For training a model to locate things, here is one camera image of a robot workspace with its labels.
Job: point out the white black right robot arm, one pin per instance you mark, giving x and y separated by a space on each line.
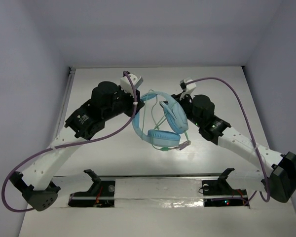
276 172

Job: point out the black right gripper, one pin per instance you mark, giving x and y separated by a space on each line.
187 97

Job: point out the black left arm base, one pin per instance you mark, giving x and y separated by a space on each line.
100 194

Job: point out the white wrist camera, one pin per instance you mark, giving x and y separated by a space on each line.
188 86
130 81

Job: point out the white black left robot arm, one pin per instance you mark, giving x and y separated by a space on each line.
35 183

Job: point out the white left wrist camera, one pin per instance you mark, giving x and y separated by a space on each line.
130 81

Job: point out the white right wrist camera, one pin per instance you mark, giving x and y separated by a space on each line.
188 86

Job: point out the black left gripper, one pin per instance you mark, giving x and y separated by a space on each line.
137 105

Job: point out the silver foil base rail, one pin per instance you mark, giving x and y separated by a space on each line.
169 192

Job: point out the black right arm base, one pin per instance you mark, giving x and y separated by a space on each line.
218 193

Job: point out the light blue headphones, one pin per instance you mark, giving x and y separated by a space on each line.
170 132

